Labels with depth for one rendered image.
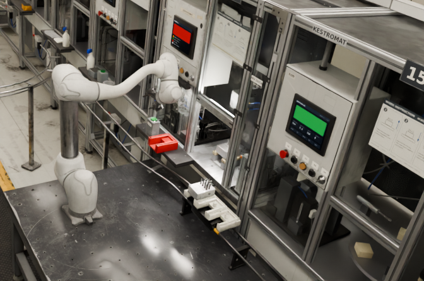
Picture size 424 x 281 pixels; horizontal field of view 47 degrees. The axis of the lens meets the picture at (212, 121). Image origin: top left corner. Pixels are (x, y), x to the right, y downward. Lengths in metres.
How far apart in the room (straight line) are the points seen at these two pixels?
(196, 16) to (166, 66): 0.35
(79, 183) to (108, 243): 0.36
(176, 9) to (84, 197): 1.25
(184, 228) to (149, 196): 0.35
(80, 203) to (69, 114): 0.50
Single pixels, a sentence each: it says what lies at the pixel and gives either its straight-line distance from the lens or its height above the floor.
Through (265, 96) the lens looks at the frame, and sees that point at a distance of 2.47.
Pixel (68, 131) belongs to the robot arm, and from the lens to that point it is 2.80.
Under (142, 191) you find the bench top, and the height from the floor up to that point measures 0.68.
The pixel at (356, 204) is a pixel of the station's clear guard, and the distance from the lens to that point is 2.23.
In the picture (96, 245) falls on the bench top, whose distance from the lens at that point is 2.76.
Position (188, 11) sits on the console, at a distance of 2.95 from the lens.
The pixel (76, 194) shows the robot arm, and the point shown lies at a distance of 2.79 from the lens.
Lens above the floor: 2.54
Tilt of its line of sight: 27 degrees down
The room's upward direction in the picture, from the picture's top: 10 degrees clockwise
